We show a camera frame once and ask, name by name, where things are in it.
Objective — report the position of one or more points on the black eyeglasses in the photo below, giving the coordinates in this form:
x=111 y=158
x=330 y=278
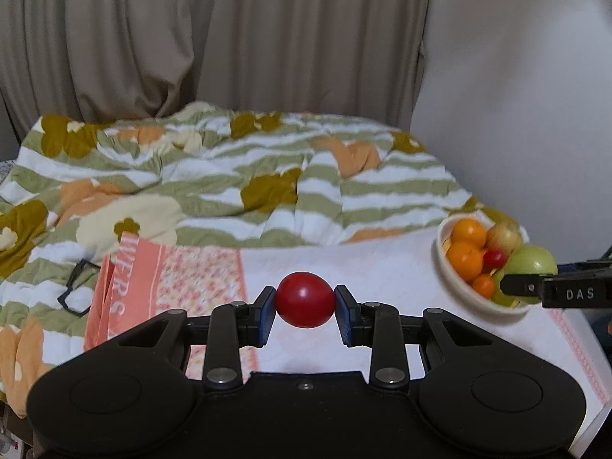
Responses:
x=61 y=300

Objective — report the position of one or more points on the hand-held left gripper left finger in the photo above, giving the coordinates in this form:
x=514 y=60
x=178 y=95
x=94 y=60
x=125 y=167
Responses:
x=267 y=314

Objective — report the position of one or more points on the round orange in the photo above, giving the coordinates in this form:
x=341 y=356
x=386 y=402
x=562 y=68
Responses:
x=468 y=232

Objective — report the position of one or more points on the large orange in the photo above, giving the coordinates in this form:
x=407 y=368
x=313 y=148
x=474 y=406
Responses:
x=464 y=259

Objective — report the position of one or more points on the beige curtain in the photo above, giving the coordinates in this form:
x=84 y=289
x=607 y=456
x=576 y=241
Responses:
x=215 y=33

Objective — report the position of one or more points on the yellow-brown round fruit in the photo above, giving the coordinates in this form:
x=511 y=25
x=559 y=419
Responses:
x=503 y=236

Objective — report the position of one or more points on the floral striped blanket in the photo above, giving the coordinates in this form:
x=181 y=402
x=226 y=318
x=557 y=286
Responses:
x=239 y=153

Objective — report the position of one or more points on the large green apple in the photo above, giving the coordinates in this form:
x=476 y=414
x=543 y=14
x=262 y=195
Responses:
x=530 y=262

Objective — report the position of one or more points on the small mandarin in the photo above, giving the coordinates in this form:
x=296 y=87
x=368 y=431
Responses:
x=484 y=286

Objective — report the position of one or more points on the grey patterned cloth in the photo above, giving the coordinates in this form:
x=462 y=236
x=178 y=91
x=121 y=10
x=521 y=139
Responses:
x=5 y=168

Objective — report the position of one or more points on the pink floral towel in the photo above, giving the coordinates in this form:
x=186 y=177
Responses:
x=334 y=258

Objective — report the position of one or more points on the small red tomato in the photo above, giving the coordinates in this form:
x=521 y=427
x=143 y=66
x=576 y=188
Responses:
x=495 y=258

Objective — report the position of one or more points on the large red tomato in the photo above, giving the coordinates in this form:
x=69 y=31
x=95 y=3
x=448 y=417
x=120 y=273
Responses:
x=305 y=300

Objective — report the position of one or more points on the white oval bowl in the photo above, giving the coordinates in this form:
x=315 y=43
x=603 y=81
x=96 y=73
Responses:
x=454 y=281

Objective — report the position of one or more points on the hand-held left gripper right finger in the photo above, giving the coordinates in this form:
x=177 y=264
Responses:
x=343 y=316

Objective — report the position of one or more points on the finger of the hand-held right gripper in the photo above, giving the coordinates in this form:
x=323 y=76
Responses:
x=573 y=291

